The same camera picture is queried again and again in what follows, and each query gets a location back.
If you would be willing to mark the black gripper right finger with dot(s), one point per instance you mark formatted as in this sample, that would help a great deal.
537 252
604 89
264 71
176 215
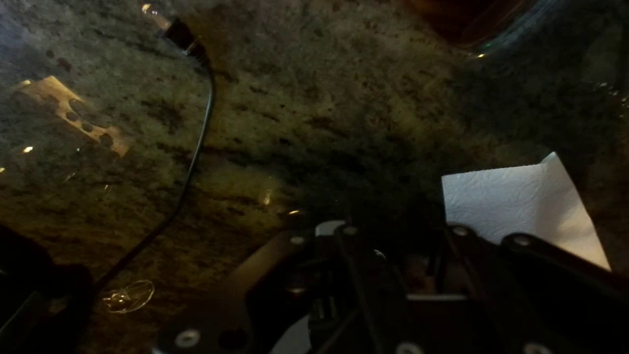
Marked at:
539 297

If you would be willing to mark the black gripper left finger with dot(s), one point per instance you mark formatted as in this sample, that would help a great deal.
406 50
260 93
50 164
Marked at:
299 293

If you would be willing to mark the white paper napkin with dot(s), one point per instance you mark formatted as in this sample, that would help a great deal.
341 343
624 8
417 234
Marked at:
537 199

